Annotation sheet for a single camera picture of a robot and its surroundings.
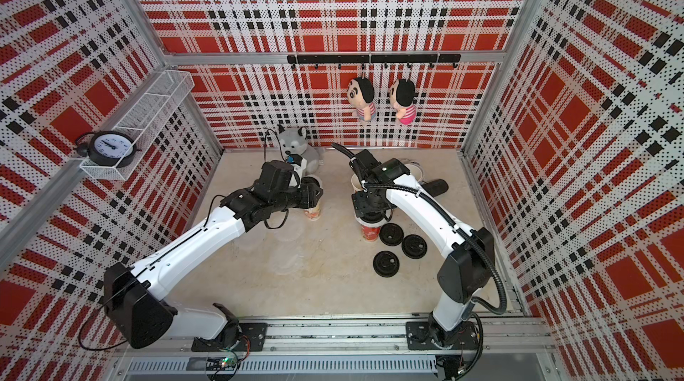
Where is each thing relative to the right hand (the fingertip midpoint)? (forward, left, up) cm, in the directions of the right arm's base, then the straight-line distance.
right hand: (376, 206), depth 80 cm
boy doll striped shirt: (+36, +4, +16) cm, 40 cm away
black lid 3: (-6, +2, +7) cm, 10 cm away
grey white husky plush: (+29, +30, 0) cm, 42 cm away
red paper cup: (+11, +6, -3) cm, 13 cm away
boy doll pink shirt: (+40, -10, +13) cm, 43 cm away
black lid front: (-11, -3, -17) cm, 21 cm away
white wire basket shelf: (+21, +71, +17) cm, 76 cm away
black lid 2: (-5, -14, -19) cm, 24 cm away
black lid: (-1, -6, -18) cm, 19 cm away
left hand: (+3, +17, +4) cm, 18 cm away
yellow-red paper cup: (+5, +22, -13) cm, 26 cm away
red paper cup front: (-3, +2, -11) cm, 11 cm away
